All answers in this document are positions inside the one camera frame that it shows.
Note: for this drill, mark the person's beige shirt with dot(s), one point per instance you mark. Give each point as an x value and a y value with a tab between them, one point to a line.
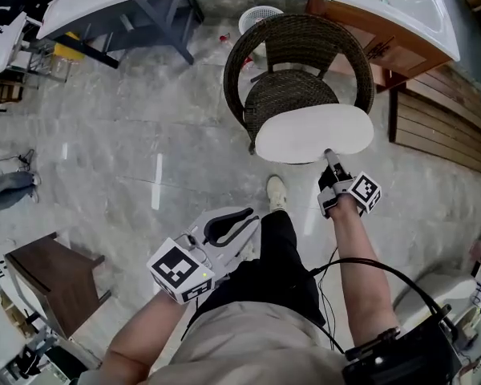
244	347

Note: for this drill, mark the dark grey metal frame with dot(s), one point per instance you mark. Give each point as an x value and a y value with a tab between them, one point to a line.
160	18

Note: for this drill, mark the small red object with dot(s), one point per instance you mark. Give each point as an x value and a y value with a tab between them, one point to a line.
224	37

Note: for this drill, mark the person's right forearm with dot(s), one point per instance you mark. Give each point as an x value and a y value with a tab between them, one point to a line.
360	263

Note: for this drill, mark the dark wicker chair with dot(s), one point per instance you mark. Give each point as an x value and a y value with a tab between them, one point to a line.
288	88

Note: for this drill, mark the white oval cushion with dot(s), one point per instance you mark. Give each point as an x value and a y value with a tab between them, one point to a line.
312	132

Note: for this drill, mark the wooden slat panel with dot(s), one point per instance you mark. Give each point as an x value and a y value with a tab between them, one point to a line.
441	126

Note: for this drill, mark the white basin on wooden cabinet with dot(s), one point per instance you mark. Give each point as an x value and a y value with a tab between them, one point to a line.
405	2

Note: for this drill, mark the white plastic mesh basket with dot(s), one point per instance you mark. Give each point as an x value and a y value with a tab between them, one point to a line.
256	16

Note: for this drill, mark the person's black shorts leg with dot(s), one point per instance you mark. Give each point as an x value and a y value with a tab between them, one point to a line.
276	271

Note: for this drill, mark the brown wooden cabinet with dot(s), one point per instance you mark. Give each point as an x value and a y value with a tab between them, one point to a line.
385	50

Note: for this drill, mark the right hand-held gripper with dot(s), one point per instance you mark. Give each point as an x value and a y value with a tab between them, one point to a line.
362	191

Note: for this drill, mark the person's left forearm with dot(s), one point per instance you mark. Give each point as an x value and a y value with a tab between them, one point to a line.
144	335

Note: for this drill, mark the white ceramic fixture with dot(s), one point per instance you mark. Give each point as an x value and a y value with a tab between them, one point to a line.
441	295

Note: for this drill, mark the dark brown wooden stool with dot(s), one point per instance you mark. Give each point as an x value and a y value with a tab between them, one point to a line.
60	283

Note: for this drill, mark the white basin on grey frame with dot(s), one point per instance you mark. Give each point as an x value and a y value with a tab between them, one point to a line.
92	2

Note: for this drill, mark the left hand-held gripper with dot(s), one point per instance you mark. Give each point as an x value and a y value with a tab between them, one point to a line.
192	251

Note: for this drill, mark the person's white shoe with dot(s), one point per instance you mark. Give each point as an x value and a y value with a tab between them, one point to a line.
276	193

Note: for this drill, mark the yellow box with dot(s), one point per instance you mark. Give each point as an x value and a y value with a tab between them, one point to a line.
66	50

